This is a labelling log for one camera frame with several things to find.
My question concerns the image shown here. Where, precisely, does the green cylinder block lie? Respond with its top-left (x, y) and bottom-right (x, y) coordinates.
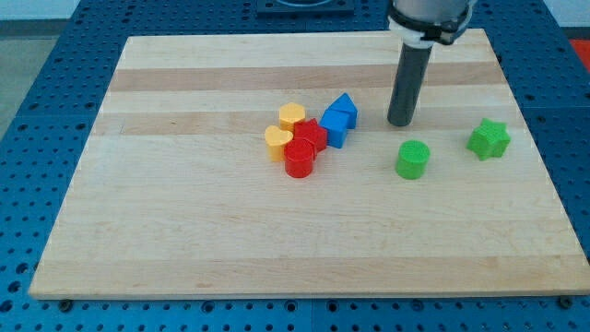
top-left (395, 140), bottom-right (431, 180)

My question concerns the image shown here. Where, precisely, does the blue cube block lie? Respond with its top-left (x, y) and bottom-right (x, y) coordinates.
top-left (320, 110), bottom-right (348, 148)

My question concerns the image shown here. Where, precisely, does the red cylinder block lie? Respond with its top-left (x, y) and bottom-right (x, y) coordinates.
top-left (284, 138), bottom-right (315, 178)

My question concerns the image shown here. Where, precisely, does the yellow heart block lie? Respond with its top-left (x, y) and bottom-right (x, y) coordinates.
top-left (265, 125), bottom-right (293, 161)

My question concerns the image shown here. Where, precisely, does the wooden board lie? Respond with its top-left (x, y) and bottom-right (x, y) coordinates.
top-left (29, 29), bottom-right (589, 300)

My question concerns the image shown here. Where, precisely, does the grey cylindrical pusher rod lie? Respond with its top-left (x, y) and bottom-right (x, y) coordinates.
top-left (387, 44), bottom-right (431, 126)

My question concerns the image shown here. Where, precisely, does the red star block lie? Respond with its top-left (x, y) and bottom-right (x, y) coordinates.
top-left (294, 118), bottom-right (327, 153)

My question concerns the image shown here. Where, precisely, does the green star block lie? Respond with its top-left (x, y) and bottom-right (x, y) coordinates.
top-left (466, 118), bottom-right (511, 160)

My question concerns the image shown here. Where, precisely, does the blue triangle block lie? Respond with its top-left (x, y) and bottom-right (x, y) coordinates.
top-left (328, 93), bottom-right (358, 129)

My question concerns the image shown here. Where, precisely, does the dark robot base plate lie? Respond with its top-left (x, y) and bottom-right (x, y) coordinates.
top-left (255, 0), bottom-right (355, 18)

